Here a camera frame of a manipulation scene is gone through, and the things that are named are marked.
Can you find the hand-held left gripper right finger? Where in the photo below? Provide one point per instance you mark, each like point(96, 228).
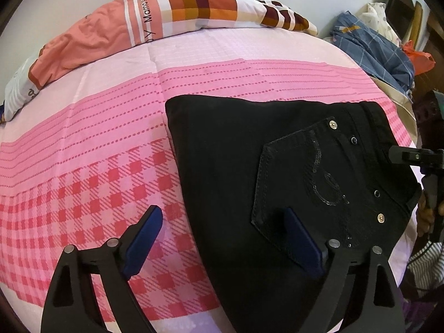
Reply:
point(303, 242)

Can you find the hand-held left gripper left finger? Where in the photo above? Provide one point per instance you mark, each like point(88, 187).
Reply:
point(144, 239)

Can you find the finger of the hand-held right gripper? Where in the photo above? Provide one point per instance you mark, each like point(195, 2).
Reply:
point(412, 156)

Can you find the black sequined pants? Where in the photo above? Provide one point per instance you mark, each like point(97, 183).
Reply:
point(225, 163)

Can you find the person's right hand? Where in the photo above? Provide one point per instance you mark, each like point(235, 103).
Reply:
point(425, 216)

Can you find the striped cloth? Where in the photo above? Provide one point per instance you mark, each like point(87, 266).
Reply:
point(428, 263)

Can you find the orange cloth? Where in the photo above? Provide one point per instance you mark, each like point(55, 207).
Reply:
point(419, 59)

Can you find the pink checked bed sheet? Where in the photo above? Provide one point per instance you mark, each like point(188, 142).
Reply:
point(104, 145)

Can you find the blue plaid cloth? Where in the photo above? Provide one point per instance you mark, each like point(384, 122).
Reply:
point(374, 52)

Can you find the purple clothing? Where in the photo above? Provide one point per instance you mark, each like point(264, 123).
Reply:
point(419, 314)

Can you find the wooden furniture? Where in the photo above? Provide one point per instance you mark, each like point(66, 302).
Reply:
point(430, 24)

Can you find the white floral cloth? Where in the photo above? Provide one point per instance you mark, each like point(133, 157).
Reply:
point(378, 15)

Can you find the orange plaid pillow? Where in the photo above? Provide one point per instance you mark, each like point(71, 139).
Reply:
point(104, 24)

